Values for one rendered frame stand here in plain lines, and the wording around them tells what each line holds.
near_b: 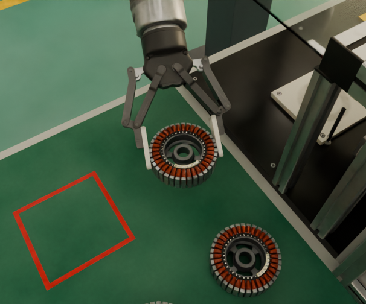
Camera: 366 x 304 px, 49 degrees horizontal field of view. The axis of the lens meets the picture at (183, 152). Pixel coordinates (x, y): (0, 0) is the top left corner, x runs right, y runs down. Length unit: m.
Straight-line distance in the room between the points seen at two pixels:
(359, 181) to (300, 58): 0.46
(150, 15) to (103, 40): 1.52
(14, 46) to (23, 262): 1.67
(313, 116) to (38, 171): 0.51
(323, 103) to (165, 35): 0.27
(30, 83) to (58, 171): 1.29
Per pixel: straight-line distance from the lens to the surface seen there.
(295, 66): 0.93
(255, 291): 0.64
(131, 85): 0.66
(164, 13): 0.67
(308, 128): 0.57
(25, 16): 2.44
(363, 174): 0.54
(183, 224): 0.70
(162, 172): 0.63
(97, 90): 1.93
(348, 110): 0.86
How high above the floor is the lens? 1.40
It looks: 56 degrees down
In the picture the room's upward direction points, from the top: straight up
